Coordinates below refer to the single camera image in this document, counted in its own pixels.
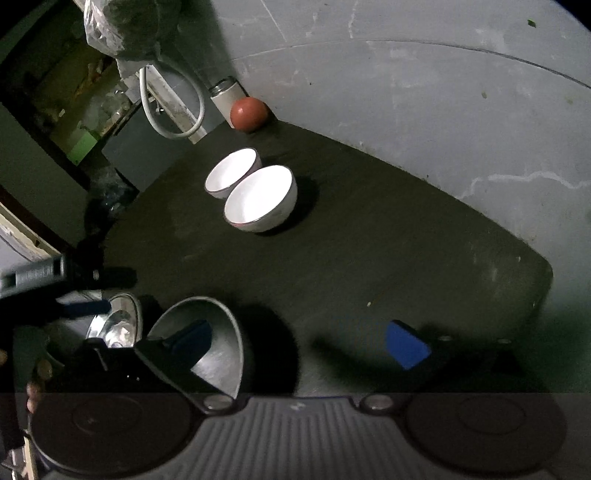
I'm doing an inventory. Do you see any steel bowl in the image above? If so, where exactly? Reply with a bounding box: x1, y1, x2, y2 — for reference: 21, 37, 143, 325
145, 296, 245, 398

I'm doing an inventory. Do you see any steel plate with sticker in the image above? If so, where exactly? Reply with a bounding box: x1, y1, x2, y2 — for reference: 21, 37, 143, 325
86, 293, 143, 348

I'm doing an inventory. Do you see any white bowl red rim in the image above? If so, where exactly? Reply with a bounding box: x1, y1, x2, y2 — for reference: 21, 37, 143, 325
223, 165, 297, 233

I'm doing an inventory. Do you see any person's left hand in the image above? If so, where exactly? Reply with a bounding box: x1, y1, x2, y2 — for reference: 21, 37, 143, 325
26, 358, 53, 414

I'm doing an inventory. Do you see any green box on shelf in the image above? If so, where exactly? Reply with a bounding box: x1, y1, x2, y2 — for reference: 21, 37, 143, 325
67, 129, 99, 165

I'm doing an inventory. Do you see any dark grey appliance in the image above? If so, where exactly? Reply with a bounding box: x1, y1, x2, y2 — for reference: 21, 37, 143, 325
102, 106, 192, 192

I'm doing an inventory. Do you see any white steel-lid canister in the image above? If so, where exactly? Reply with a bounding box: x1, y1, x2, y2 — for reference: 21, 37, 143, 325
209, 76, 246, 128

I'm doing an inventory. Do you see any white hose loop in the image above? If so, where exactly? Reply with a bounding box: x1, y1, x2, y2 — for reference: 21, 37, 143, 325
138, 57, 206, 141

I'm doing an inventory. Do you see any plastic bag on wall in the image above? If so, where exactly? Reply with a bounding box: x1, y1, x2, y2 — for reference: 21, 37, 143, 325
83, 0, 182, 61

